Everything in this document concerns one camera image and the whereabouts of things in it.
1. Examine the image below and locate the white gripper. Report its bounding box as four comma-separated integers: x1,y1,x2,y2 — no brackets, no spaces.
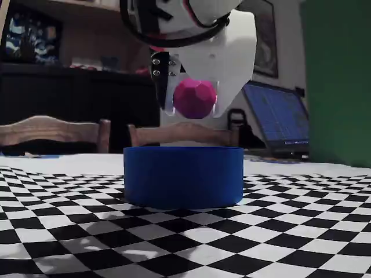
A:
120,0,256,118

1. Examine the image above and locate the pink faceted ball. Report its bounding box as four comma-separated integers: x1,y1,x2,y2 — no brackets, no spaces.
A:
173,77,218,120

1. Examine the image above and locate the blue round box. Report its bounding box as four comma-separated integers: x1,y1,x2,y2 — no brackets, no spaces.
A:
123,146,244,210

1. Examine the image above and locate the flat pink white box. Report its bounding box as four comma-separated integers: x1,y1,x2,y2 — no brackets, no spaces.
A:
71,56,101,70

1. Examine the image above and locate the brown wooden chair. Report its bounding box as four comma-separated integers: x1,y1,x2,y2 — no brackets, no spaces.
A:
127,121,240,148
0,115,111,156

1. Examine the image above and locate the open laptop with blue screen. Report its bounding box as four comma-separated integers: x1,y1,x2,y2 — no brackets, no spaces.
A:
242,81,310,159

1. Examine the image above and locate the small blue container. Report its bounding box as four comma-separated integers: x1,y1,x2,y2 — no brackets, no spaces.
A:
101,54,121,70

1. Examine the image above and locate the black low cabinet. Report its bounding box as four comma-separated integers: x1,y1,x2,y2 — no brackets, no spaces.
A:
0,62,161,151

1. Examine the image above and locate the green panel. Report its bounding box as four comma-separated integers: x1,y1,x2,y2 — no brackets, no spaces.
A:
299,0,371,169

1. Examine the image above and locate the checkerboard printed white sheet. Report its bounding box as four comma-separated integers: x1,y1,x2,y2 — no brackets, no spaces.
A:
0,153,371,278

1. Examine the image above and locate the blue starry night painting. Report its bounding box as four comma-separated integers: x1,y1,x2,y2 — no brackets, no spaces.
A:
5,14,62,64

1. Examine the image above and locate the black camera cable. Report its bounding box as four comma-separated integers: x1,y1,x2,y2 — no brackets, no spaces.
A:
120,0,232,49

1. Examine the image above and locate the large framed wall picture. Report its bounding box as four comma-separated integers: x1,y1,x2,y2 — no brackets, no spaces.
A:
252,0,278,78

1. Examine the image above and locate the black bag with handle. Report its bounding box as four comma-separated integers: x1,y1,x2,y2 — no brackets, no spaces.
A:
227,108,248,145

